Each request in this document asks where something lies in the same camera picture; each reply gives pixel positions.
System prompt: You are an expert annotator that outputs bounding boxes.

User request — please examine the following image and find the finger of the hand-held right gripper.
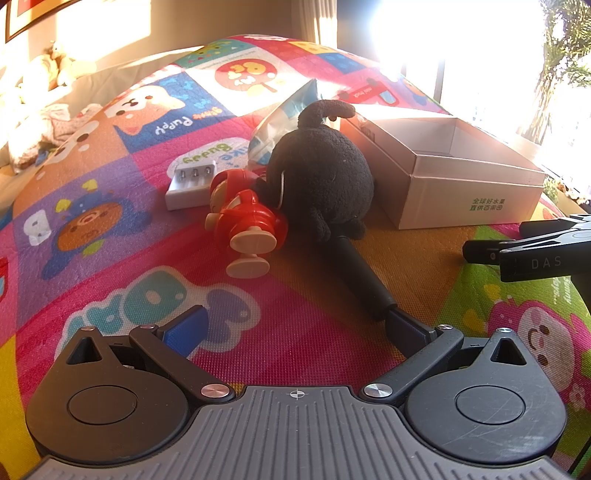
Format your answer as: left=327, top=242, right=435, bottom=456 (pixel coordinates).
left=463, top=213, right=591, bottom=266
left=499, top=233, right=591, bottom=283

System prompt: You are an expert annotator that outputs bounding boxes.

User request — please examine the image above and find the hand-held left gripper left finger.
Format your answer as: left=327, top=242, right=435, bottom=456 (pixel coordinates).
left=53, top=305, right=236, bottom=404

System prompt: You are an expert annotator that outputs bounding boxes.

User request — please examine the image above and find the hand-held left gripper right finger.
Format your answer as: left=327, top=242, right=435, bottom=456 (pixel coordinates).
left=360, top=308, right=539, bottom=409

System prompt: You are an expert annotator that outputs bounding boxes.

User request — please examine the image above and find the cardboard box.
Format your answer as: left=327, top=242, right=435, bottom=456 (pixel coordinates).
left=339, top=104, right=546, bottom=230

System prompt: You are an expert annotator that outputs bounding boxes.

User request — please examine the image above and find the black stick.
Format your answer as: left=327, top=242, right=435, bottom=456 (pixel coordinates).
left=330, top=235, right=399, bottom=322

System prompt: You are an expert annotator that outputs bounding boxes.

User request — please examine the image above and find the white battery charger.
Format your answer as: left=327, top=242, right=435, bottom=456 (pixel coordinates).
left=165, top=159, right=218, bottom=212

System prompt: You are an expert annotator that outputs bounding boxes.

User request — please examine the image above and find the red toy figure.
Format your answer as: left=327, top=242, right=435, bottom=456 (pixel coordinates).
left=209, top=168, right=289, bottom=279

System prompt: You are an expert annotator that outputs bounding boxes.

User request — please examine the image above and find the black plush toy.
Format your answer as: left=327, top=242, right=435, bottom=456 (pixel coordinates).
left=249, top=99, right=376, bottom=241

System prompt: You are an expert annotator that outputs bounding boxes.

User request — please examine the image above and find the blue and white packet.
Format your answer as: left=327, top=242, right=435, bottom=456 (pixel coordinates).
left=248, top=78, right=324, bottom=167

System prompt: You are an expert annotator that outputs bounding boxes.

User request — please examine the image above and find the colourful cartoon play mat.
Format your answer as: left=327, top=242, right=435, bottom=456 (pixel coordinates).
left=0, top=32, right=591, bottom=480

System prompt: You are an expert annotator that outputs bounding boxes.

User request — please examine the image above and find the potted green plant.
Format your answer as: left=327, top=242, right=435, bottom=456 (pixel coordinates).
left=538, top=0, right=591, bottom=93

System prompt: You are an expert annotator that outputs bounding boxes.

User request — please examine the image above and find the pile of light clothes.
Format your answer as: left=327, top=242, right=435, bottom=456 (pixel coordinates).
left=9, top=104, right=102, bottom=174

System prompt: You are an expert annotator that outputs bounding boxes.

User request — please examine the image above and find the grey sofa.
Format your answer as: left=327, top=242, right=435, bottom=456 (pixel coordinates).
left=0, top=46, right=204, bottom=204

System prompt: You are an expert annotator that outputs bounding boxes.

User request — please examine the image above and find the beige curtain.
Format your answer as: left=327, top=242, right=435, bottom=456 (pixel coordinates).
left=291, top=0, right=375, bottom=51

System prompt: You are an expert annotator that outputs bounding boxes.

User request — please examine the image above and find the beige plush bear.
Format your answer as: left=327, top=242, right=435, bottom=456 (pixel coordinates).
left=46, top=41, right=88, bottom=88

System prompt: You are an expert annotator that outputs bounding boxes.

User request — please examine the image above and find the framed wall picture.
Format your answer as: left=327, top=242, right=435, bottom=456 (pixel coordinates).
left=4, top=0, right=84, bottom=42

